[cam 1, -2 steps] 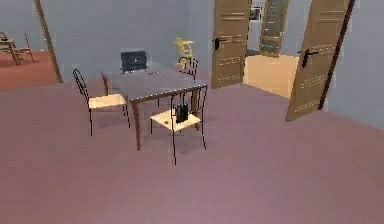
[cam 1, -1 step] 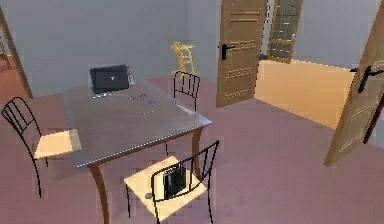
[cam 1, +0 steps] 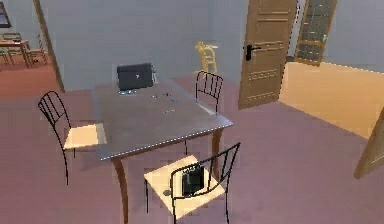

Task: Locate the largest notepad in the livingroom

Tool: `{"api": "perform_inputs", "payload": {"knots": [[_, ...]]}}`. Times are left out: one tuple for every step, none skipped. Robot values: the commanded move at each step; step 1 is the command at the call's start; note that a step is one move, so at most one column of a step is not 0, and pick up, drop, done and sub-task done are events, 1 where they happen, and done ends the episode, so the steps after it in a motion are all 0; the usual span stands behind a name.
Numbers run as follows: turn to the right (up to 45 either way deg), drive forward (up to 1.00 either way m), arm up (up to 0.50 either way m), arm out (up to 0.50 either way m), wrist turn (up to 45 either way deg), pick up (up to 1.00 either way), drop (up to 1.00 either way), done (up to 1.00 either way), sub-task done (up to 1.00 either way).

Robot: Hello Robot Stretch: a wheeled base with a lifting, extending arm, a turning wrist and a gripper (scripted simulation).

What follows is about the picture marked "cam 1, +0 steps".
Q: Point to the small blue object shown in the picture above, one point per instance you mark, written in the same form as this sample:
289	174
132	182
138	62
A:
173	100

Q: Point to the grey dining table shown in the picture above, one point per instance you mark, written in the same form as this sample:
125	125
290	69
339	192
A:
146	116

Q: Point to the yellow wooden chair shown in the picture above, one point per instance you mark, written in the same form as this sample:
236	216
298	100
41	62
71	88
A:
207	56

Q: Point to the black laptop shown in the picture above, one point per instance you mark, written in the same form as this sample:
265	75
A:
135	77

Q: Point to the black box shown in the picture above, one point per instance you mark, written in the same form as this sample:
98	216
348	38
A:
192	180

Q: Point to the brown wooden room door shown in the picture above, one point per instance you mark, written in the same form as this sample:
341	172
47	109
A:
266	53
372	150

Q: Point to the brown glazed door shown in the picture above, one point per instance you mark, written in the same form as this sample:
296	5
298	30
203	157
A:
315	31

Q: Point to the brown wooden chair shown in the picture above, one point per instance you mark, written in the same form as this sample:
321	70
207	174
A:
10	41
37	52

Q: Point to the brown wooden table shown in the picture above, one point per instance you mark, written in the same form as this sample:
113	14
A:
18	46

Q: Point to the dark framed window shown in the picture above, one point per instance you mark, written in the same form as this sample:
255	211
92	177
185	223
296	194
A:
4	16

